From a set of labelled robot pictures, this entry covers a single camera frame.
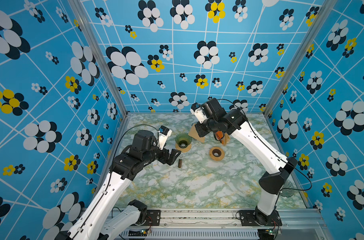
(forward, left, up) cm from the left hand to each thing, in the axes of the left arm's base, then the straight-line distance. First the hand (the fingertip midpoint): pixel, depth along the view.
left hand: (173, 147), depth 69 cm
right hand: (+11, -12, +1) cm, 16 cm away
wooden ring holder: (+12, -26, -27) cm, 39 cm away
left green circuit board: (-30, +19, -30) cm, 47 cm away
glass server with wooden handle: (+3, -2, -22) cm, 22 cm away
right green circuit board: (-30, -46, -28) cm, 61 cm away
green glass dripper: (+13, -4, -14) cm, 20 cm away
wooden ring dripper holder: (+8, -4, -17) cm, 19 cm away
